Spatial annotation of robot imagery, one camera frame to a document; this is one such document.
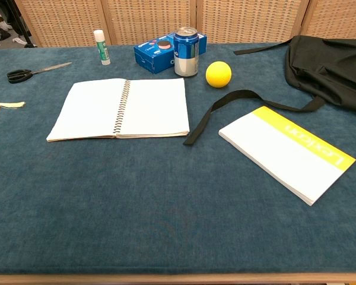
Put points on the small white bottle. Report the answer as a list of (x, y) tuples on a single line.
[(102, 50)]

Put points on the black fabric backpack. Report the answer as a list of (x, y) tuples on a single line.
[(329, 68)]

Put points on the blue Oreo cookie box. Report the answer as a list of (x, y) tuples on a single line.
[(151, 56)]

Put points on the yellow foam ball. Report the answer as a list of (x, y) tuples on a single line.
[(219, 74)]

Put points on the white spiral notebook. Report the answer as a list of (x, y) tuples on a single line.
[(154, 107)]

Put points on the blue table cloth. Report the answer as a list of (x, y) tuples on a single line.
[(154, 193)]

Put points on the black tripod stand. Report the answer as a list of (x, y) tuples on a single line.
[(21, 26)]

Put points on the blue silver soda can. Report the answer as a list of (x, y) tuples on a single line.
[(186, 53)]

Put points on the white yellow notepad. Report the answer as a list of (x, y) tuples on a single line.
[(279, 151)]

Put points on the wooden wicker folding screen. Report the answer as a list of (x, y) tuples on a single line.
[(154, 17)]

